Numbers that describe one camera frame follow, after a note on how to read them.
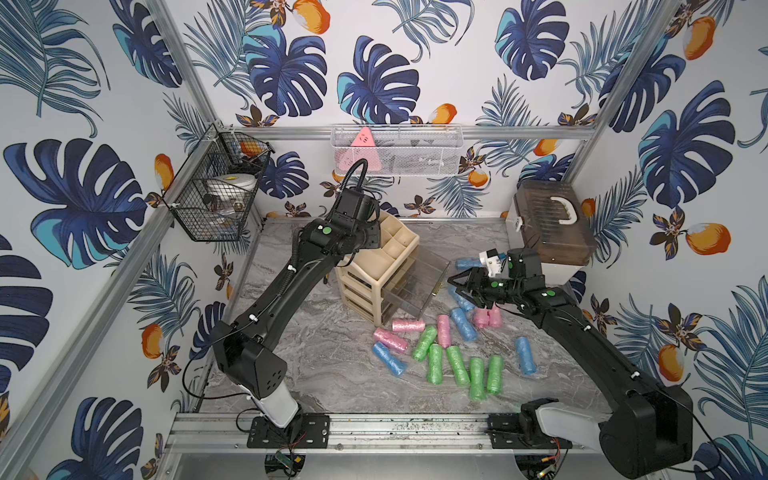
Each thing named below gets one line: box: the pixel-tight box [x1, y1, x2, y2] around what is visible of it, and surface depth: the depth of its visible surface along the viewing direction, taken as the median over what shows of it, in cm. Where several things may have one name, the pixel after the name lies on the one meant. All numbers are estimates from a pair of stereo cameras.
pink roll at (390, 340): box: [373, 328, 408, 353], surface depth 90 cm
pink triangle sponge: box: [338, 127, 383, 173], surface depth 91 cm
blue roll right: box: [516, 336, 537, 375], surface depth 87 cm
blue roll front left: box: [372, 341, 407, 377], surface depth 87 cm
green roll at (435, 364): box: [427, 343, 443, 385], surface depth 86 cm
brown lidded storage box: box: [514, 180, 596, 266], surface depth 98 cm
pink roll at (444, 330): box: [437, 314, 451, 349], surface depth 92 cm
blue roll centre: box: [451, 308, 478, 342], surface depth 93 cm
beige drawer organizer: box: [335, 212, 420, 326], surface depth 83 cm
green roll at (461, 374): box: [446, 346, 470, 388], surface depth 85 cm
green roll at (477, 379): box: [469, 357, 486, 401], surface depth 83 cm
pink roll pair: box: [474, 307, 489, 328], surface depth 94 cm
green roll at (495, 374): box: [487, 354, 504, 395], surface depth 84 cm
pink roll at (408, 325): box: [392, 320, 426, 332], surface depth 92 cm
